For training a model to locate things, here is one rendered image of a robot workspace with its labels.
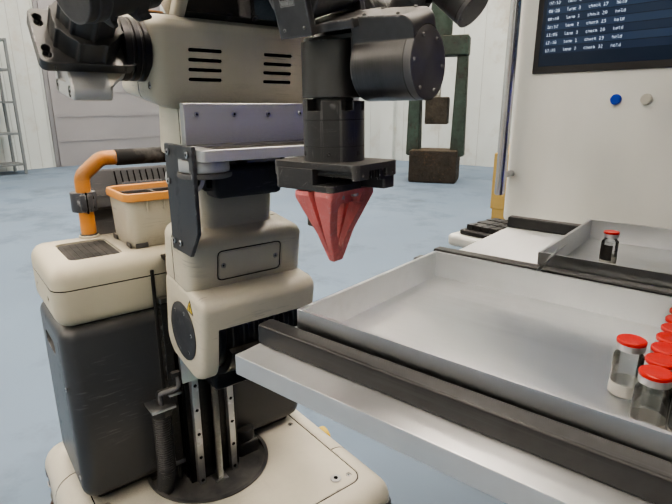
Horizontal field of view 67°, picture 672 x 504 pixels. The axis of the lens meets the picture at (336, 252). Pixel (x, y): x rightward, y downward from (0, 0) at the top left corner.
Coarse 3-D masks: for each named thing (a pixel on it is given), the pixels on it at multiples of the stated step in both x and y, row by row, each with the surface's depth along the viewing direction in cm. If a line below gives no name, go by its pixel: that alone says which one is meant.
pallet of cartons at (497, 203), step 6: (492, 180) 309; (492, 186) 310; (492, 192) 310; (492, 198) 311; (498, 198) 310; (504, 198) 308; (492, 204) 312; (498, 204) 311; (492, 210) 313; (498, 210) 312; (492, 216) 314; (498, 216) 313
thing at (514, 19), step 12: (516, 0) 116; (516, 12) 117; (516, 24) 118; (516, 36) 119; (516, 48) 119; (516, 60) 120; (504, 84) 122; (504, 96) 123; (504, 108) 123; (504, 120) 124; (504, 132) 125; (504, 144) 125; (504, 156) 126; (504, 168) 127; (504, 180) 128; (504, 192) 129
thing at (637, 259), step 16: (592, 224) 85; (608, 224) 84; (624, 224) 82; (560, 240) 72; (576, 240) 79; (592, 240) 85; (624, 240) 83; (640, 240) 81; (656, 240) 80; (544, 256) 66; (560, 256) 65; (576, 256) 76; (592, 256) 76; (624, 256) 76; (640, 256) 76; (656, 256) 76; (592, 272) 63; (608, 272) 61; (624, 272) 60; (640, 272) 59; (656, 272) 58
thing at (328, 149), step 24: (312, 120) 46; (336, 120) 45; (360, 120) 46; (312, 144) 46; (336, 144) 46; (360, 144) 47; (312, 168) 46; (336, 168) 45; (360, 168) 44; (384, 168) 47
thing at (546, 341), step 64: (448, 256) 65; (320, 320) 46; (384, 320) 53; (448, 320) 53; (512, 320) 53; (576, 320) 53; (640, 320) 53; (512, 384) 35; (576, 384) 41; (640, 448) 31
